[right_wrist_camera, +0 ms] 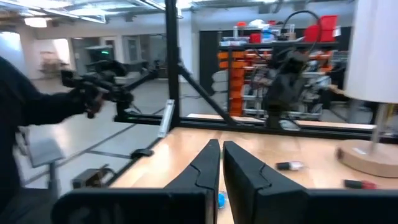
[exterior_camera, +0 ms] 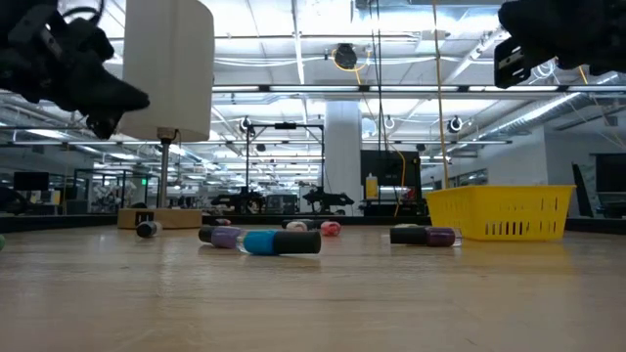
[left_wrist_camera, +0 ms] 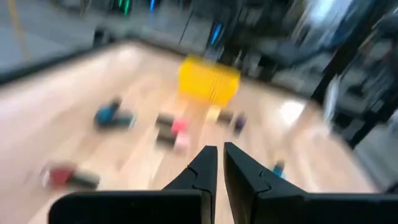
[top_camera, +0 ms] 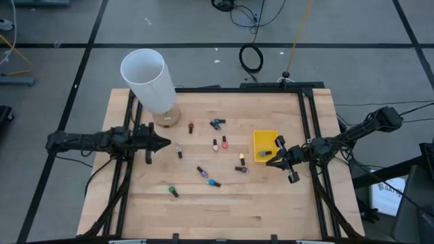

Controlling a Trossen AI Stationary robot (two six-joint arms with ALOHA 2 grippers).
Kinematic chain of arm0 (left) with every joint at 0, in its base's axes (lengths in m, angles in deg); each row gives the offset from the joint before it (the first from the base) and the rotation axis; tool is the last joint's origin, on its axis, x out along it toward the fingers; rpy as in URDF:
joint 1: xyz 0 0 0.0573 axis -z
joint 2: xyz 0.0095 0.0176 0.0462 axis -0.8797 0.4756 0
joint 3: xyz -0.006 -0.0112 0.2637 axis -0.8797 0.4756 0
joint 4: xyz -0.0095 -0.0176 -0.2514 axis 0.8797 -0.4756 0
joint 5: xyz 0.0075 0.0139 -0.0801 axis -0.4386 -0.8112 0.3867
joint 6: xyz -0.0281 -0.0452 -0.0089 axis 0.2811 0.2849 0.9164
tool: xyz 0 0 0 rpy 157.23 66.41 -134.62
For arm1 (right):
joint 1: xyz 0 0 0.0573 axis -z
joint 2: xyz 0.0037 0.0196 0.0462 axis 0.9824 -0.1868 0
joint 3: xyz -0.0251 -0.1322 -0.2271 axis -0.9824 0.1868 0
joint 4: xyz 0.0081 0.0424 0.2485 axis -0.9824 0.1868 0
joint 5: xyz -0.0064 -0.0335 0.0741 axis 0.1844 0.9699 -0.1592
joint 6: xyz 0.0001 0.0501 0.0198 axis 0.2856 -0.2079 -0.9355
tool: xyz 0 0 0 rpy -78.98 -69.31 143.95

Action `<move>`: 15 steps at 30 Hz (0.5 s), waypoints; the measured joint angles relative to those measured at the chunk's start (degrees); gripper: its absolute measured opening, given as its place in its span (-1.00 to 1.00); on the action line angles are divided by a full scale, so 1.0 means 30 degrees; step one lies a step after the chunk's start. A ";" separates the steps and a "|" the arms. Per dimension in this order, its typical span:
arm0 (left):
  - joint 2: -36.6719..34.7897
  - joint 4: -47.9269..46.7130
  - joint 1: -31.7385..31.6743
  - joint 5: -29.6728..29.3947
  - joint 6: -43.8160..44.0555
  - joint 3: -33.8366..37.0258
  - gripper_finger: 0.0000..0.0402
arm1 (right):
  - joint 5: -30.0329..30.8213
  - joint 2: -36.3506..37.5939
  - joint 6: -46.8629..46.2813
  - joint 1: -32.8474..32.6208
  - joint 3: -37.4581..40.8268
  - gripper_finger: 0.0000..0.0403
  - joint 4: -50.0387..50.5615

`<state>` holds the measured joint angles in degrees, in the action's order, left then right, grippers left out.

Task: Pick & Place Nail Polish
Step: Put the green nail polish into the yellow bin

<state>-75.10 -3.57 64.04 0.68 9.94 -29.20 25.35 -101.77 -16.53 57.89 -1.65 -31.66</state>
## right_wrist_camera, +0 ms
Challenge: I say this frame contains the silver metal bracket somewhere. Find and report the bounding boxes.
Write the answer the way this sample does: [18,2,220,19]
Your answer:
[157,99,176,139]

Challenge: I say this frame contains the red storage bins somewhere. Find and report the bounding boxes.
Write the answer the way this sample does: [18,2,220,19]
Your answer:
[303,14,340,44]

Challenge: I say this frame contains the black table edge clamp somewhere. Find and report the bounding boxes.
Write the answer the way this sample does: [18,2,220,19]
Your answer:
[130,147,155,160]

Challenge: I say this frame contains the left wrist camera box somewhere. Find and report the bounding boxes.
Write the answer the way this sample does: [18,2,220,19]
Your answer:
[278,48,312,71]

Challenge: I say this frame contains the white shade wooden base lamp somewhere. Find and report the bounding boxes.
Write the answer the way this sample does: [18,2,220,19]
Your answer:
[335,0,398,179]

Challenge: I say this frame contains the shelf rack with orange bins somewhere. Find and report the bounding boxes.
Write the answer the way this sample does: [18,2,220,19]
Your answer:
[214,29,349,121]

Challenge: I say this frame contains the black aluminium table frame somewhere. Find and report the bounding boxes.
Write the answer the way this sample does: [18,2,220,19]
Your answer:
[105,0,398,190]

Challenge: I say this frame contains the black table-level camera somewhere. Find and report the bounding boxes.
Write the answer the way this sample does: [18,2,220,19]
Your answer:
[72,166,118,189]

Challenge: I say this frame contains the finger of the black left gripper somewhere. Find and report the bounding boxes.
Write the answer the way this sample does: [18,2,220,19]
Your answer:
[284,77,307,106]
[264,77,287,106]

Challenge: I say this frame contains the light blue nail polish bottle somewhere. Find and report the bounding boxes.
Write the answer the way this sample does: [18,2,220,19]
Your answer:
[217,190,227,210]

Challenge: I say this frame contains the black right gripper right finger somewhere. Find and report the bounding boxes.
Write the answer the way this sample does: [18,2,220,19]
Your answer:
[222,140,398,224]

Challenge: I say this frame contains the person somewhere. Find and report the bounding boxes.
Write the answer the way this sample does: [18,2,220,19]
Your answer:
[0,55,105,215]

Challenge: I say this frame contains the red nail polish bottle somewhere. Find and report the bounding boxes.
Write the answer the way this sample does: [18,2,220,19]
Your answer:
[343,179,379,190]

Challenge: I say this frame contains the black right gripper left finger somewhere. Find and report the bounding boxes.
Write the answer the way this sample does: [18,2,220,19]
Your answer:
[50,138,221,224]

